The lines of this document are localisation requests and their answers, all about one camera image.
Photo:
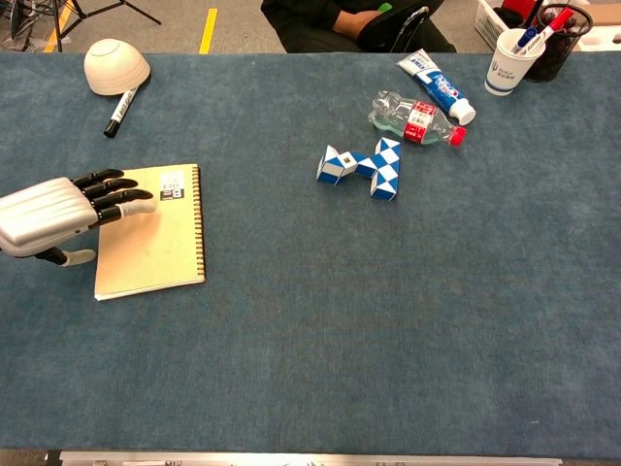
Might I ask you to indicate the black tripod stand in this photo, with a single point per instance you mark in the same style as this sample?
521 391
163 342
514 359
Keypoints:
87 12

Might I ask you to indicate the clear red-capped plastic bottle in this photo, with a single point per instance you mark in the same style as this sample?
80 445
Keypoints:
417 121

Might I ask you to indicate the white paper cup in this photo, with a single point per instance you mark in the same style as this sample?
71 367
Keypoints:
507 73

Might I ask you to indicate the black whiteboard marker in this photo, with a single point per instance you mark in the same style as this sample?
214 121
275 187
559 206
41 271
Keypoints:
120 112

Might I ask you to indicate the white plastic basket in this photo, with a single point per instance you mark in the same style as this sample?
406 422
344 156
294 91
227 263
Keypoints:
490 22

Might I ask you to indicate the black chair with silver armrest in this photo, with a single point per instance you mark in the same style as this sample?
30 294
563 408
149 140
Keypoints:
383 29

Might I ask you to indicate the white upturned bowl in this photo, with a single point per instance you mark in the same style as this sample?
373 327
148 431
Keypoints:
116 65

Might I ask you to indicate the blue white toothpaste tube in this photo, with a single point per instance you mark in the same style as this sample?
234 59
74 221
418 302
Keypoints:
439 85

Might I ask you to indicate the blue white snake puzzle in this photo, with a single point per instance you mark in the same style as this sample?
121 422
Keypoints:
383 170

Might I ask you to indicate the seated person in black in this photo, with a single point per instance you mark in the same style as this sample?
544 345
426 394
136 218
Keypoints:
310 24

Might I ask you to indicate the blue felt table cloth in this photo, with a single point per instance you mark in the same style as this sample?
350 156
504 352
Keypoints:
339 315

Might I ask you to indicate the aluminium frame rail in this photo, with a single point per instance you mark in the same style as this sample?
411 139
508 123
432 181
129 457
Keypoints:
310 458

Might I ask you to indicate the red-capped marker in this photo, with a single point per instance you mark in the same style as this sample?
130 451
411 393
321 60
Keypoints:
550 28

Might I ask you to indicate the blue-capped marker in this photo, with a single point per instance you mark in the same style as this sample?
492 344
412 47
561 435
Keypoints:
526 38

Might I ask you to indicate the yellow spiral notebook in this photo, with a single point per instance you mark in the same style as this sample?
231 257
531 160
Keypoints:
155 252

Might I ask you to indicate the black mesh pen holder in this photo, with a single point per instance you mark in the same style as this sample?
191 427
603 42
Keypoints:
563 53

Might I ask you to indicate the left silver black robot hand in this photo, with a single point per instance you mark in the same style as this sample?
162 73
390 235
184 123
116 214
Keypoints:
43 216

